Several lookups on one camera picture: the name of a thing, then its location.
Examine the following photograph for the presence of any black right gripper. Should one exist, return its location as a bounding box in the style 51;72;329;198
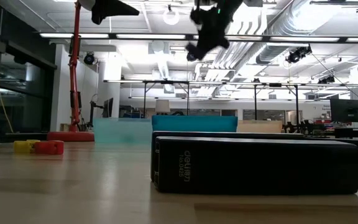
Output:
185;7;229;55

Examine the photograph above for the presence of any large black stapler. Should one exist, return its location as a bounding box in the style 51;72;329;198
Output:
150;131;358;196

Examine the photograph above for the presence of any red mini stapler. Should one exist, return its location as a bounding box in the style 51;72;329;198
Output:
31;140;65;156

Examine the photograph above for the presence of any yellow mini stapler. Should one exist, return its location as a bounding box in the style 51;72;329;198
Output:
12;139;42;154

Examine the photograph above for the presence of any black monitor on arm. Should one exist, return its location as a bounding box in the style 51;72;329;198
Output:
102;97;114;119

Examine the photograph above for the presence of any black ceiling light track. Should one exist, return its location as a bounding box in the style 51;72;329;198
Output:
39;32;358;44

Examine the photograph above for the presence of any round white ceiling lamp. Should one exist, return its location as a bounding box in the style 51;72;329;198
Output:
162;4;180;26

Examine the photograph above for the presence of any blue plastic bin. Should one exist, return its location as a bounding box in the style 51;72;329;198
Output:
151;115;239;134

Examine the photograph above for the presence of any red desk lamp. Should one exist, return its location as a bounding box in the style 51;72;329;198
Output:
46;0;96;142

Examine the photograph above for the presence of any orange plastic bin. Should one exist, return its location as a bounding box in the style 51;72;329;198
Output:
236;119;284;134

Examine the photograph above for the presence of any black spotlight cluster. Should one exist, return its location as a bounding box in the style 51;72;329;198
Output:
285;45;313;64

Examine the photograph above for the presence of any green translucent plastic bin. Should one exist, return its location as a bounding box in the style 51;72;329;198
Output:
93;117;154;146

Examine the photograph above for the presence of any black spotlight pair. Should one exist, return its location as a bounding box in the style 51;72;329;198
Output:
318;74;336;85

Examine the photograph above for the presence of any black computer monitor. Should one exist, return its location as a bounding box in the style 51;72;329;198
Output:
329;98;358;123

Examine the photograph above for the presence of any black desk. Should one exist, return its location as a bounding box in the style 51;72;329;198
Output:
333;126;358;140

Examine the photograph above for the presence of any black metal rig frame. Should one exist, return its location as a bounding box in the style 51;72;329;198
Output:
141;79;191;119
253;82;300;121

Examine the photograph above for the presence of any silver ventilation duct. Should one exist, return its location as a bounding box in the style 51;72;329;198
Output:
255;0;318;65

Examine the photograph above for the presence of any black aluminium table frame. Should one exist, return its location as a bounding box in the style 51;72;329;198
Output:
0;132;358;149

